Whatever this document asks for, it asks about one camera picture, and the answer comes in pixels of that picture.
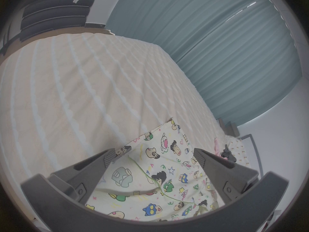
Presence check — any grey bedside table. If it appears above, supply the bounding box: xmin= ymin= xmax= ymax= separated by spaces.
xmin=217 ymin=117 xmax=239 ymax=137

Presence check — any white printed pillow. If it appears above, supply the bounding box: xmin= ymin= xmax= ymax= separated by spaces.
xmin=226 ymin=135 xmax=252 ymax=167

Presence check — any pink garment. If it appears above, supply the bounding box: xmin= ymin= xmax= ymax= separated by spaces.
xmin=214 ymin=137 xmax=222 ymax=157

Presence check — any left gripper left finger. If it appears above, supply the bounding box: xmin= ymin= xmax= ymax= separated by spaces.
xmin=49 ymin=148 xmax=117 ymax=205

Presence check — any black garment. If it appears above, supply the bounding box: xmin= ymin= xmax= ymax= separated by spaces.
xmin=222 ymin=144 xmax=236 ymax=162

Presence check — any blue-green curtain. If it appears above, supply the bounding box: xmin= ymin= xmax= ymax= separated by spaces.
xmin=104 ymin=0 xmax=303 ymax=125

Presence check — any white printed pyjama top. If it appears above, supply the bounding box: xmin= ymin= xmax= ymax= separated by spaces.
xmin=85 ymin=117 xmax=226 ymax=223

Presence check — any bed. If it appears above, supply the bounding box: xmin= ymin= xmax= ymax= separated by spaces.
xmin=0 ymin=27 xmax=263 ymax=193

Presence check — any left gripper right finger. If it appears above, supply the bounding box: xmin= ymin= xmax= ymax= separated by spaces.
xmin=193 ymin=148 xmax=260 ymax=205

